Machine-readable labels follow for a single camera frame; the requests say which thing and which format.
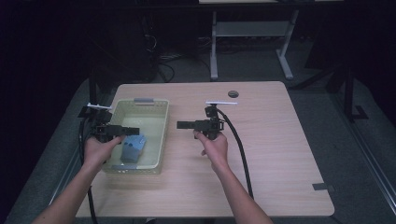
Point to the dark round table grommet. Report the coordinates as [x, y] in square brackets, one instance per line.
[233, 94]

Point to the pale yellow plastic basket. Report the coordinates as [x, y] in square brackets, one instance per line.
[155, 133]

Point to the white metal desk frame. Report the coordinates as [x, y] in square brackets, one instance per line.
[249, 28]

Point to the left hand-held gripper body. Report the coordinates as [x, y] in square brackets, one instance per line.
[104, 129]

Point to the person's left hand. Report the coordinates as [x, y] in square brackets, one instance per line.
[96, 152]

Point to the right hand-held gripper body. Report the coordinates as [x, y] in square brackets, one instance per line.
[211, 126]

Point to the grey tape strip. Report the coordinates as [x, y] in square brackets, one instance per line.
[323, 187]

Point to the black metal stand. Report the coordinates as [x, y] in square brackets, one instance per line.
[349, 93]
[92, 90]

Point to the person's right hand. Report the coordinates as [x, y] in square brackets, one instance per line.
[218, 152]

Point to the aluminium floor rail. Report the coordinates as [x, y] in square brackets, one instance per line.
[367, 155]
[67, 174]

